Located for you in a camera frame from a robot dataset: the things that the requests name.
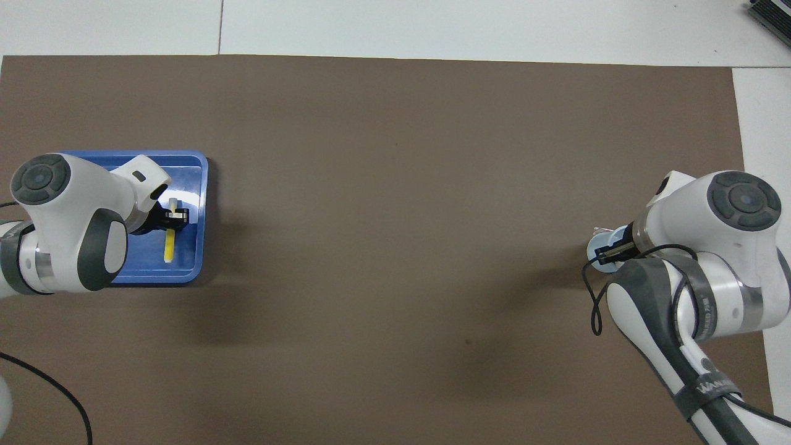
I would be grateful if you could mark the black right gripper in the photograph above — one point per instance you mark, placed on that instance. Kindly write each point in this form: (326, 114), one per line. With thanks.
(631, 236)

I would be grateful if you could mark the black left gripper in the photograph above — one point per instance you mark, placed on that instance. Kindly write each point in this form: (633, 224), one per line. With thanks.
(151, 219)

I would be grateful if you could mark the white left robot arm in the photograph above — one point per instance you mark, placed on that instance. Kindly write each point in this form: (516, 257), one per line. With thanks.
(68, 210)

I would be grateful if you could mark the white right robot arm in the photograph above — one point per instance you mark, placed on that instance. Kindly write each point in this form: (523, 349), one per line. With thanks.
(692, 210)

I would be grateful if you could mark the blue plastic tray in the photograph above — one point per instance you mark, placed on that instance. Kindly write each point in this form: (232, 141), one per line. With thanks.
(185, 259)

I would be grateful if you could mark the translucent plastic pen cup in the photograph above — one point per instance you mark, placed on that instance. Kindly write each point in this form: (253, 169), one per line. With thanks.
(596, 241)

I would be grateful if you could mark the clear tape piece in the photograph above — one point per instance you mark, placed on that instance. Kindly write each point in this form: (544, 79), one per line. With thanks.
(600, 231)

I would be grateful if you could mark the brown table mat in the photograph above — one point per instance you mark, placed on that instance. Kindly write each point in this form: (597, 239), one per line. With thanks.
(401, 185)

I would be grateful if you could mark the grey ribbed device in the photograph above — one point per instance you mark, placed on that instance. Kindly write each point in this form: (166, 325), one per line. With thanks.
(772, 12)

